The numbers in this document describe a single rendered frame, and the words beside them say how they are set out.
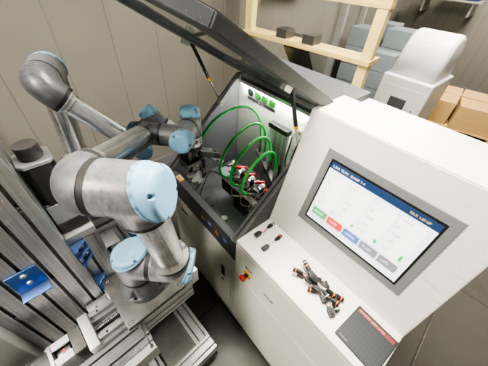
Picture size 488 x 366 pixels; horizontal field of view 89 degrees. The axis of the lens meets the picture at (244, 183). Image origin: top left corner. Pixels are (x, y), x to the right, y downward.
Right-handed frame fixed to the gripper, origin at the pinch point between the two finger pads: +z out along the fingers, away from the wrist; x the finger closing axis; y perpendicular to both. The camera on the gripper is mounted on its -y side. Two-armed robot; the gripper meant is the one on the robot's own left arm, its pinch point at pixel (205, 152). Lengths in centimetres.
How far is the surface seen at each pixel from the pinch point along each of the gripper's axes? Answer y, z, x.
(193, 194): 24.1, 12.5, -1.8
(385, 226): -32, 39, 72
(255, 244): 12, 33, 41
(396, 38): -293, 211, -252
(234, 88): -35.8, 0.2, -33.9
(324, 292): 1, 49, 70
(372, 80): -225, 231, -243
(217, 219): 20.7, 22.4, 19.2
